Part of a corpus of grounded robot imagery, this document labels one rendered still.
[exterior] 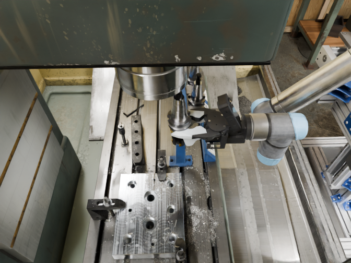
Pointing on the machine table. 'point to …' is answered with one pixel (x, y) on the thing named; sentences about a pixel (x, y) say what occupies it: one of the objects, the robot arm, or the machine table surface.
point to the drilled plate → (133, 197)
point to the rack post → (180, 157)
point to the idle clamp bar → (137, 140)
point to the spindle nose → (152, 81)
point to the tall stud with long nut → (123, 133)
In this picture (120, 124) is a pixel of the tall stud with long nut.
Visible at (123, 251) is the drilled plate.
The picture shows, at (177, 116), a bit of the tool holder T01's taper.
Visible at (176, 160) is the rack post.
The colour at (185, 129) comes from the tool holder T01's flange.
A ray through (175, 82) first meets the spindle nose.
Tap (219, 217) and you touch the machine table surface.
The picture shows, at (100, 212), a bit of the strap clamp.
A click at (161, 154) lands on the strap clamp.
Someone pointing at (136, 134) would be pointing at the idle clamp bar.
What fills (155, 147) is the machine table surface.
